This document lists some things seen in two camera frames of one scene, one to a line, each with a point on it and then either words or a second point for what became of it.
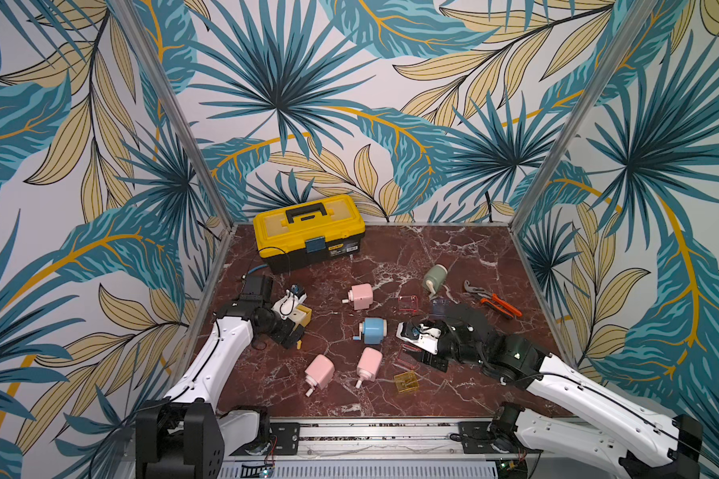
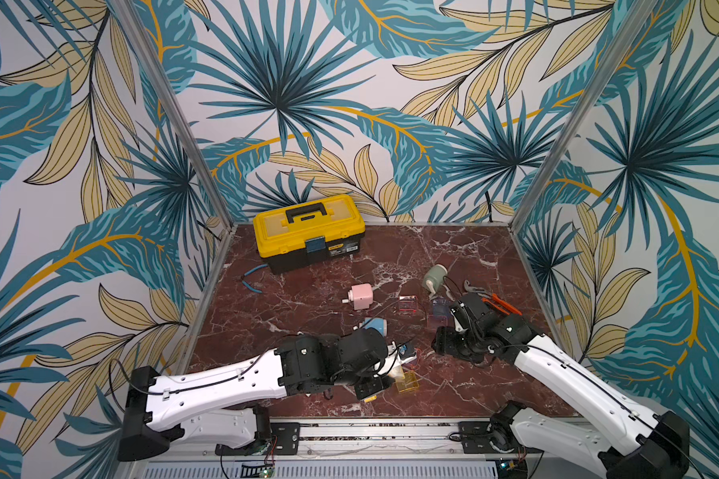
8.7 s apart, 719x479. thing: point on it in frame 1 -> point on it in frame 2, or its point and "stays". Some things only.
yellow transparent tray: (406, 382) stays
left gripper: (282, 335) -> (377, 384)
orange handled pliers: (491, 300) stays
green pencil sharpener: (434, 277) stays
